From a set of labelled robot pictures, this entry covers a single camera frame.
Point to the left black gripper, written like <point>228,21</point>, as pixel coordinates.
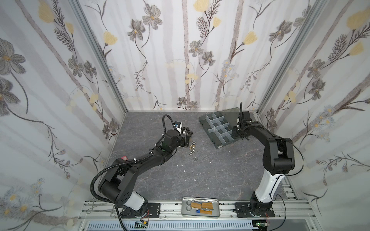
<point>182,144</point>

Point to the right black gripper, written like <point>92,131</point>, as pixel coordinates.
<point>242,122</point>

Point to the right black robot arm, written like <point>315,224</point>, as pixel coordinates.
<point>278,160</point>

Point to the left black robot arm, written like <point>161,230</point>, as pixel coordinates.
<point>115,184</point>

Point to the grey compartment organizer box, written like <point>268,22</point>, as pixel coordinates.
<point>219,126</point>

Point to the metal tray with tools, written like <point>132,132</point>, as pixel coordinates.
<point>200,207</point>

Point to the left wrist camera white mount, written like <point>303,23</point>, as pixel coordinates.
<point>178,126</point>

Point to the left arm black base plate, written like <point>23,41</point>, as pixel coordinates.
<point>149,210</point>

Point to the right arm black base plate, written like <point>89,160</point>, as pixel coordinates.
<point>259,210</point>

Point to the aluminium frame rail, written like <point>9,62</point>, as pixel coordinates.
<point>290,209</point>

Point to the white slotted cable duct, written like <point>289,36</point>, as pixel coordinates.
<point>191,225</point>

